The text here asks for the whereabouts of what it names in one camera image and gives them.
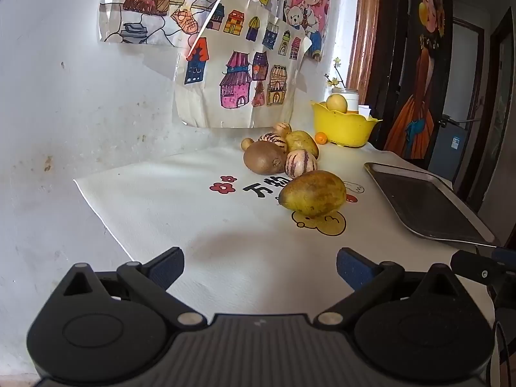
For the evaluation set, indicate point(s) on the metal tray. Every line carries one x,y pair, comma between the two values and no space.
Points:
423,201

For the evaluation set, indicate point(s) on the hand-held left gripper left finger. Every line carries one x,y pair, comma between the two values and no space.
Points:
168,267

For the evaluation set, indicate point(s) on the white printed table cloth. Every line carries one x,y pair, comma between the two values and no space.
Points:
181,209

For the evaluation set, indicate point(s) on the brown kiwi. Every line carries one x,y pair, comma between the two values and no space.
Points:
263,157

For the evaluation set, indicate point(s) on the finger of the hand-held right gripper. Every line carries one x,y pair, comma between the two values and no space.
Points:
475,267

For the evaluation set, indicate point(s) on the small orange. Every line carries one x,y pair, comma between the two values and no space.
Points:
321,138

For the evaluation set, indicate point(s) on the yellow plastic bowl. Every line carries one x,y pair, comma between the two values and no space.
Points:
342,129

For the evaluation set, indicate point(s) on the yellow apple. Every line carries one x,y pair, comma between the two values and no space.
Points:
336,103

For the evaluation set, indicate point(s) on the small white box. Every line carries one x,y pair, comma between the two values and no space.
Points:
365,111

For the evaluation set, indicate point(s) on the wooden door frame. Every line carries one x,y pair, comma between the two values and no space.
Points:
365,28

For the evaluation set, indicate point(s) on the large yellow-green mango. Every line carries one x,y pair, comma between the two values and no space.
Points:
312,193

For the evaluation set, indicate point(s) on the small yellow-green mango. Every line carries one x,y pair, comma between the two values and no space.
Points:
301,142

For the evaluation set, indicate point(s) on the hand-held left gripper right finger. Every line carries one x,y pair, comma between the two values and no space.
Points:
351,267

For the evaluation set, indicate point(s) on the small brown round fruit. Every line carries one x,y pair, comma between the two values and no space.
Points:
247,144

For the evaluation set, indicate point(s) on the glass jar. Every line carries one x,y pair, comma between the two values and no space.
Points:
352,98

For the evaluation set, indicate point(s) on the painted figure door poster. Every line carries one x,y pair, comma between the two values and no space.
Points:
427,48

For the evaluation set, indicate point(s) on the striped pepino melon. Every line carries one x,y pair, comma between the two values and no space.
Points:
282,128
300,163
272,139

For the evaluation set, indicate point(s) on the grey appliance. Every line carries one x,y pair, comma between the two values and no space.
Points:
449,157

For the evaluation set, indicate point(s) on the house drawing wall poster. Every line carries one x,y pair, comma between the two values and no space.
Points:
238,32

